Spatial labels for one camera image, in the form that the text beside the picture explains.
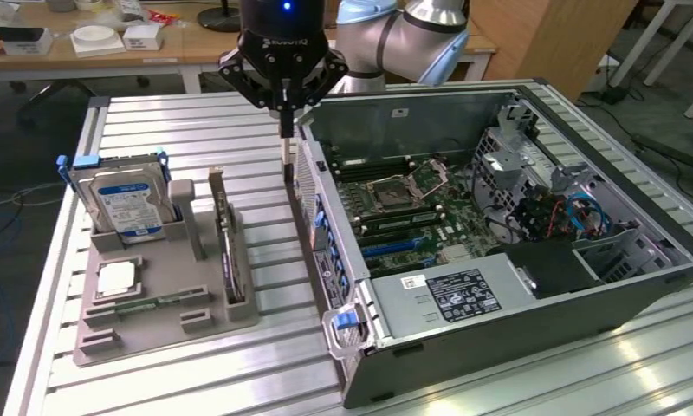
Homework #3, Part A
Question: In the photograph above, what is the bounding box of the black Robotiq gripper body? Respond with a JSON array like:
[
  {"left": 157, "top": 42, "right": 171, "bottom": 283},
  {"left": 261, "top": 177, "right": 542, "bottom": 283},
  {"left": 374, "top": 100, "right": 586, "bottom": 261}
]
[{"left": 234, "top": 0, "right": 330, "bottom": 88}]

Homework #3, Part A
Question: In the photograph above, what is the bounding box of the black graphics card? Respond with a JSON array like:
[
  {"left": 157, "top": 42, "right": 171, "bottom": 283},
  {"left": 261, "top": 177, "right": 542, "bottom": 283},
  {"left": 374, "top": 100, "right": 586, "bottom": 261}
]
[{"left": 206, "top": 166, "right": 247, "bottom": 304}]

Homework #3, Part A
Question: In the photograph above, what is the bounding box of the black round lamp base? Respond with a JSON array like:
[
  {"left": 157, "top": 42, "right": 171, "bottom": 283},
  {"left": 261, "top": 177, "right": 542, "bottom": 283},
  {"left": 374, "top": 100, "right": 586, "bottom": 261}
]
[{"left": 197, "top": 0, "right": 242, "bottom": 32}]

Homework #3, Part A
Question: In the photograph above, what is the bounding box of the wooden desk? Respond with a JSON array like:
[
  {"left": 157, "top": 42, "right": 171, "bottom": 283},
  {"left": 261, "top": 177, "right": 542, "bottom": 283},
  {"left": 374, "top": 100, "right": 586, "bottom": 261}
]
[{"left": 0, "top": 0, "right": 498, "bottom": 94}]

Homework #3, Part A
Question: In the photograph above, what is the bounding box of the white labelled box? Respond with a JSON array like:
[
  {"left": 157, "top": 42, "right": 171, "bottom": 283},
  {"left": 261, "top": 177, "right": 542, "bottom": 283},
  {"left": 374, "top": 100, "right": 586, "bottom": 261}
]
[{"left": 121, "top": 23, "right": 166, "bottom": 51}]

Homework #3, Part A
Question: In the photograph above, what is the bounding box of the white round part on base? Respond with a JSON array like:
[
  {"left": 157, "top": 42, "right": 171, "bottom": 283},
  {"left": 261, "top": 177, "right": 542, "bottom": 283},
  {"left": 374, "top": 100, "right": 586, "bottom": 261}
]
[{"left": 69, "top": 25, "right": 126, "bottom": 58}]

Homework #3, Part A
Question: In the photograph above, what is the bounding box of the metal socket cover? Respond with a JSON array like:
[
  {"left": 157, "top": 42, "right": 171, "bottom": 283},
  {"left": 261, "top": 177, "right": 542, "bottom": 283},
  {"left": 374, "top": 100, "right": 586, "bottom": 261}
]
[{"left": 406, "top": 158, "right": 449, "bottom": 203}]

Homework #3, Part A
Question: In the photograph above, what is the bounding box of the CPU socket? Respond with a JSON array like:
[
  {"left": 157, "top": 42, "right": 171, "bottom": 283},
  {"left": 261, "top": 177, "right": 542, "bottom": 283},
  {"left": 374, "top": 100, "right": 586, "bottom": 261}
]
[{"left": 366, "top": 175, "right": 426, "bottom": 213}]

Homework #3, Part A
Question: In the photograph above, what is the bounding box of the black RAM stick with label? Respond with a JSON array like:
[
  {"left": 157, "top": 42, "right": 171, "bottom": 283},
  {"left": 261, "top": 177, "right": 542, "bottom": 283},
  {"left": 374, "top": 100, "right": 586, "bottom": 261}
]
[{"left": 359, "top": 206, "right": 445, "bottom": 229}]

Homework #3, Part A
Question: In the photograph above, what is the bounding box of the hard disk in blue caddy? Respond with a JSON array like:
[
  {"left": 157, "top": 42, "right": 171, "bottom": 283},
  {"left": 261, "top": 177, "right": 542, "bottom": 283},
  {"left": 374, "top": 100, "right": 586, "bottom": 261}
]
[{"left": 54, "top": 149, "right": 179, "bottom": 250}]

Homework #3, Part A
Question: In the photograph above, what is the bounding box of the black chair base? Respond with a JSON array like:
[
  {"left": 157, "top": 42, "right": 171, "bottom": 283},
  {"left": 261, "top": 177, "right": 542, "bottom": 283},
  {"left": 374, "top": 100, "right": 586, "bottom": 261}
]
[
  {"left": 7, "top": 75, "right": 154, "bottom": 129},
  {"left": 627, "top": 125, "right": 693, "bottom": 166}
]

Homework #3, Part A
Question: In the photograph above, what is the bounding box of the metal disk bay cage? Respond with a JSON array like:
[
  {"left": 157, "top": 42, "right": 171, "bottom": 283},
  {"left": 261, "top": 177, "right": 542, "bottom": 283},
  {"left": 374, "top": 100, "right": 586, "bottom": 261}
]
[{"left": 470, "top": 101, "right": 561, "bottom": 205}]

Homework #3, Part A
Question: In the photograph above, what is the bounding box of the blue expansion slot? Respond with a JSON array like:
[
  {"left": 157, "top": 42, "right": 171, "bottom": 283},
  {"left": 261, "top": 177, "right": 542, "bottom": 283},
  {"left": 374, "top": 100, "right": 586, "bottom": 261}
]
[{"left": 359, "top": 239, "right": 419, "bottom": 257}]

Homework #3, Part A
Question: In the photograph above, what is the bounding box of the white box with black lid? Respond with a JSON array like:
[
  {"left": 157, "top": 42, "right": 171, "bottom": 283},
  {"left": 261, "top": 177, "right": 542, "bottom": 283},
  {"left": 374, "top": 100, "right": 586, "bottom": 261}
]
[{"left": 0, "top": 26, "right": 55, "bottom": 56}]

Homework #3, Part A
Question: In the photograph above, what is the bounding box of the green motherboard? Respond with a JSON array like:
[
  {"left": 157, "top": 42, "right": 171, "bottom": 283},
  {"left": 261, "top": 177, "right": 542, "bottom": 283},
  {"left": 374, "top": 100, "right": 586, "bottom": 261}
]
[{"left": 327, "top": 153, "right": 513, "bottom": 281}]

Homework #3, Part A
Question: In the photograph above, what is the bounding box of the wooden cabinet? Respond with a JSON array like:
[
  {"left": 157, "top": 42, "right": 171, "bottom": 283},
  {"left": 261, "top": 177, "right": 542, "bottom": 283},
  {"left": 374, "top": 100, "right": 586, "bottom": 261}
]
[{"left": 466, "top": 0, "right": 639, "bottom": 101}]

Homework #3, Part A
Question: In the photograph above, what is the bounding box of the silver chipset heatsink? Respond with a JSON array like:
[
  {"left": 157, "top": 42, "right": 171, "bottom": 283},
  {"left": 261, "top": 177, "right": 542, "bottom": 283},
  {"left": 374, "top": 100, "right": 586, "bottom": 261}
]
[{"left": 435, "top": 244, "right": 474, "bottom": 263}]

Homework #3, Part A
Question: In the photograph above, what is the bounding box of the silver CPU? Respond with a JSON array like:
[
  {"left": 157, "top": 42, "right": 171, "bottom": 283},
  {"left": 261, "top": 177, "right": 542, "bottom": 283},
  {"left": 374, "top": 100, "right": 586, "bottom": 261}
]
[{"left": 95, "top": 261, "right": 138, "bottom": 298}]

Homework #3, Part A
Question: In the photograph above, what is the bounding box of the green RAM stick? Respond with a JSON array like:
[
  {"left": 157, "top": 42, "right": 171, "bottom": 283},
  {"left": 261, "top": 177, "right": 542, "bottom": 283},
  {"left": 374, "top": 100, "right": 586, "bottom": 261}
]
[{"left": 114, "top": 294, "right": 179, "bottom": 315}]

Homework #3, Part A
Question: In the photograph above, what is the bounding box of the grey parts rack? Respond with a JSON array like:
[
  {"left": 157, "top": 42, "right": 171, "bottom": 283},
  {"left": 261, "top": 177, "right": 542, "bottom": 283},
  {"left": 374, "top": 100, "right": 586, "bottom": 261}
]
[{"left": 71, "top": 177, "right": 261, "bottom": 368}]

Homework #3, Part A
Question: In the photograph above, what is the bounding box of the grey power supply unit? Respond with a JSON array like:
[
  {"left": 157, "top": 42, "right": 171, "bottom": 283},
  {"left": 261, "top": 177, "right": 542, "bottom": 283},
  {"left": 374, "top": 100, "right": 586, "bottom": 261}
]
[{"left": 357, "top": 253, "right": 538, "bottom": 341}]

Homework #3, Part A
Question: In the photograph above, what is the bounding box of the open black PC case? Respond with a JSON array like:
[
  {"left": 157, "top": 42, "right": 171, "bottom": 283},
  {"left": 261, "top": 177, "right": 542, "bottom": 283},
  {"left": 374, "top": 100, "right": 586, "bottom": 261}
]
[{"left": 281, "top": 81, "right": 693, "bottom": 411}]

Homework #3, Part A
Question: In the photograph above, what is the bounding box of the blue wire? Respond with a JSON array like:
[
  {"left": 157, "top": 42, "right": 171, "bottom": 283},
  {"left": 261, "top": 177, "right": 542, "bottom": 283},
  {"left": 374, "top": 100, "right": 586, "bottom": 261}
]
[{"left": 565, "top": 192, "right": 613, "bottom": 237}]

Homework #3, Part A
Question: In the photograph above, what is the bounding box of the white table frame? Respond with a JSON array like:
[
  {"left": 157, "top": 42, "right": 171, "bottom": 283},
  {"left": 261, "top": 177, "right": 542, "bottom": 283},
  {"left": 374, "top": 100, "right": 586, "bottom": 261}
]
[{"left": 609, "top": 0, "right": 693, "bottom": 118}]

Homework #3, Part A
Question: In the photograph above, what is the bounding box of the metal disk bay bracket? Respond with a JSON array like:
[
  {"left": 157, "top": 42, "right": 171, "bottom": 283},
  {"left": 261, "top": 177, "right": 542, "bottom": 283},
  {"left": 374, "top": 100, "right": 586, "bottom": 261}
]
[{"left": 570, "top": 224, "right": 674, "bottom": 285}]

